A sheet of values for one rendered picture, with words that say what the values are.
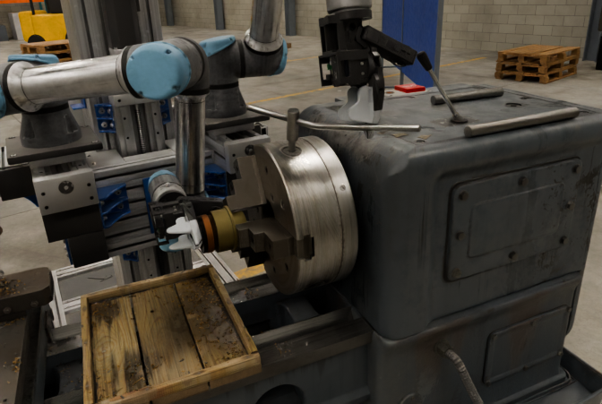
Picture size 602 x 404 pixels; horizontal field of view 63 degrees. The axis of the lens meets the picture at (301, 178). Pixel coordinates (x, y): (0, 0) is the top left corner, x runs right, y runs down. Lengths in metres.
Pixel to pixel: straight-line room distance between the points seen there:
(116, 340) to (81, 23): 0.92
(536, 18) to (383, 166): 11.09
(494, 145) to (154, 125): 1.01
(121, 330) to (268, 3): 0.89
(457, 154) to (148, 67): 0.63
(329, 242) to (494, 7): 11.60
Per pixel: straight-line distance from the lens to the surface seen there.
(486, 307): 1.17
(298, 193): 0.88
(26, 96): 1.28
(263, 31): 1.47
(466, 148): 0.94
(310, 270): 0.93
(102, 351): 1.08
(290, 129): 0.92
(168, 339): 1.06
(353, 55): 0.82
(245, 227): 0.95
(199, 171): 1.30
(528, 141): 1.04
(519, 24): 12.09
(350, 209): 0.92
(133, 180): 1.49
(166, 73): 1.07
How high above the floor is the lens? 1.53
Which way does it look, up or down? 21 degrees down
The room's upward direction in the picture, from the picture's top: 2 degrees counter-clockwise
